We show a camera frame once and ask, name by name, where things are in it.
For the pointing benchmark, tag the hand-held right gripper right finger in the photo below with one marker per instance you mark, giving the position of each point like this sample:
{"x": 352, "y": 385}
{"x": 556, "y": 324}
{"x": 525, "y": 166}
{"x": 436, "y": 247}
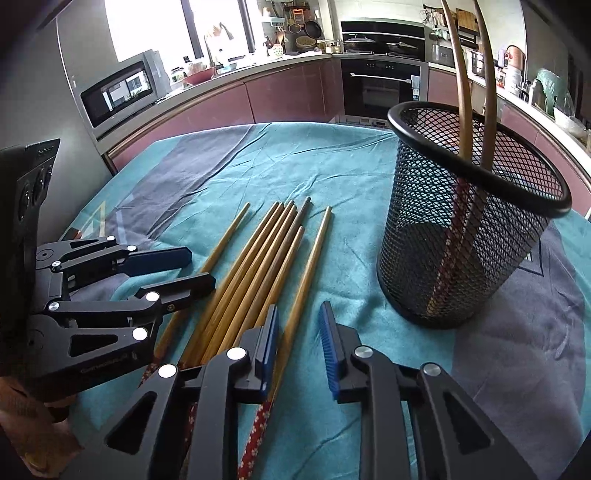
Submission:
{"x": 328, "y": 355}

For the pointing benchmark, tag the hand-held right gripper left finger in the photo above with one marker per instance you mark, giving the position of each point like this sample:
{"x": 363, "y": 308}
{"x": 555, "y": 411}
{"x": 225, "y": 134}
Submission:
{"x": 270, "y": 344}

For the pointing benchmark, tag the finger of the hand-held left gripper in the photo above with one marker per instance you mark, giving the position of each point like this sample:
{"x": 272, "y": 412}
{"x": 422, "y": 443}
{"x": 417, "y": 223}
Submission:
{"x": 157, "y": 261}
{"x": 189, "y": 287}

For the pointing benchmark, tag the bunch of wooden chopsticks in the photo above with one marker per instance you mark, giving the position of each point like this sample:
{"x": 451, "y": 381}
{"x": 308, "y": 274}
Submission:
{"x": 258, "y": 258}

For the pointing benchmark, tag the black mesh utensil holder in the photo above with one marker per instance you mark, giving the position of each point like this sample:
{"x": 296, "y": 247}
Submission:
{"x": 415, "y": 230}

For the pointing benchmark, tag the person's left forearm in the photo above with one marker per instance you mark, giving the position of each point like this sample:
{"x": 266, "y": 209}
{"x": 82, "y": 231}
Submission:
{"x": 27, "y": 429}

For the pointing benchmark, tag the silver microwave oven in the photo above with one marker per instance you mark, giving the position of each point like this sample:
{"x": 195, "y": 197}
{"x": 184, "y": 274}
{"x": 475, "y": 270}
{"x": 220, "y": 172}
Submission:
{"x": 120, "y": 92}

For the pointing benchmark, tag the teal and grey tablecloth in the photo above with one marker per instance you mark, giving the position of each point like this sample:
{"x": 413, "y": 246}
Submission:
{"x": 300, "y": 152}

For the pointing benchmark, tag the red bowl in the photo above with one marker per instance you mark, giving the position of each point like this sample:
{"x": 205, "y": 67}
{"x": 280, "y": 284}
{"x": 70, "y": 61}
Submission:
{"x": 198, "y": 76}

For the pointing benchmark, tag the pink kitchen cabinets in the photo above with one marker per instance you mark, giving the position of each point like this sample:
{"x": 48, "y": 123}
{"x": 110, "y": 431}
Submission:
{"x": 286, "y": 92}

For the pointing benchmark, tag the kitchen window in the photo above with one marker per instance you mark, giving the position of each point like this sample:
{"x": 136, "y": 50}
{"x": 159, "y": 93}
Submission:
{"x": 147, "y": 23}

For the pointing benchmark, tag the built-in black oven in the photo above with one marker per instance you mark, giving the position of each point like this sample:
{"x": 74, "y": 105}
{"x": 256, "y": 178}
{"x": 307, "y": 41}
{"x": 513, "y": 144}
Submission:
{"x": 378, "y": 92}

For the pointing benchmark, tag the black wok with lid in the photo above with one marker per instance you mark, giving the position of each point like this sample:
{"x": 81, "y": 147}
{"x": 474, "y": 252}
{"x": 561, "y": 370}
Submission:
{"x": 360, "y": 44}

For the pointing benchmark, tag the black cooking pot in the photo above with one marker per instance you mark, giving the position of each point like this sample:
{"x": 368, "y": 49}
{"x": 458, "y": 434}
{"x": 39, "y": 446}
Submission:
{"x": 401, "y": 47}

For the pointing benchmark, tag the steel box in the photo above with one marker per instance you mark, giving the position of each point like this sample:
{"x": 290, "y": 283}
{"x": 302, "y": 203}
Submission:
{"x": 441, "y": 53}

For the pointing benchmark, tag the black range hood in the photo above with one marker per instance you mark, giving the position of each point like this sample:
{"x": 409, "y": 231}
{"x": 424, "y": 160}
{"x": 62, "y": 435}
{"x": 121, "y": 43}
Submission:
{"x": 383, "y": 26}

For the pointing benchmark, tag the steel stock pot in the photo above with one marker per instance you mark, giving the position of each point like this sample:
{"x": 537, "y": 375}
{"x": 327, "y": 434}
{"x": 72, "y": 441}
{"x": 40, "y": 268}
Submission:
{"x": 478, "y": 62}

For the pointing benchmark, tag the pink kitchen appliance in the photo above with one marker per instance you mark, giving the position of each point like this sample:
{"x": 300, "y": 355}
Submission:
{"x": 515, "y": 64}

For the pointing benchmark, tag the green plastic bag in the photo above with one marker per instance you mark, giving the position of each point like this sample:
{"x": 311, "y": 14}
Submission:
{"x": 551, "y": 90}

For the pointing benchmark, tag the black wall shelf rack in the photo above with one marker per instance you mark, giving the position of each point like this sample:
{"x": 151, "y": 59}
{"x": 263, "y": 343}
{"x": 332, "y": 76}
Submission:
{"x": 466, "y": 23}

